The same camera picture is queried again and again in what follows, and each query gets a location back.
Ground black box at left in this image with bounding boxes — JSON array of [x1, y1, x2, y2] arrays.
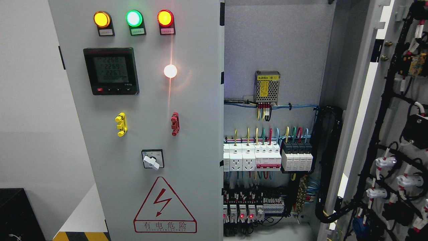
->
[[0, 188, 45, 241]]

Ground white glowing indicator lamp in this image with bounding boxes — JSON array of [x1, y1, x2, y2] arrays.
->
[[164, 64, 178, 78]]

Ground white socket breaker row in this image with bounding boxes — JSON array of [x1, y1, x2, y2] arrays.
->
[[223, 142, 281, 172]]

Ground red terminal post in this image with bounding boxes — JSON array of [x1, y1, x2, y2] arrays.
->
[[170, 112, 180, 136]]

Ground metal mesh power supply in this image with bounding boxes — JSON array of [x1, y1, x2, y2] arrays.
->
[[254, 71, 280, 103]]

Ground black corrugated cable conduit right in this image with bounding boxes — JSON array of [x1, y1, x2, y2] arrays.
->
[[314, 105, 361, 224]]

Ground grey cabinet door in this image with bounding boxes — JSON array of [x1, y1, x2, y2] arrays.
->
[[315, 0, 427, 241], [49, 0, 224, 241]]

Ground white rotary selector switch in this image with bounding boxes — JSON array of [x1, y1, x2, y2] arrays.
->
[[141, 149, 165, 170]]

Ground yellow indicator lamp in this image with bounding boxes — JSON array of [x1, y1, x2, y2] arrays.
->
[[93, 11, 111, 28]]

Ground red electric warning sticker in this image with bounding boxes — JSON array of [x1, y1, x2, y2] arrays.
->
[[133, 176, 197, 233]]

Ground grey electrical cabinet body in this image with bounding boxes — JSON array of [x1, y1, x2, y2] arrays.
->
[[220, 0, 370, 241]]

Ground green indicator lamp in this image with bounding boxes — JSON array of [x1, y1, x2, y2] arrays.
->
[[125, 10, 143, 27]]

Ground yellow terminal post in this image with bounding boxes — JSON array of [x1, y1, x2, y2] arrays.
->
[[115, 112, 127, 137]]

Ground red indicator lamp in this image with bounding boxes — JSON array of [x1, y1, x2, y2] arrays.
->
[[157, 9, 174, 27]]

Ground relay terminal row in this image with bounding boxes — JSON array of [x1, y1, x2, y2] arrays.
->
[[222, 186, 284, 223]]

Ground black digital power meter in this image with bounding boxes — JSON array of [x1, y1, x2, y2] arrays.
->
[[84, 47, 139, 95]]

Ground black surge protector block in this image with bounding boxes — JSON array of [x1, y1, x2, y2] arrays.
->
[[281, 142, 314, 174]]

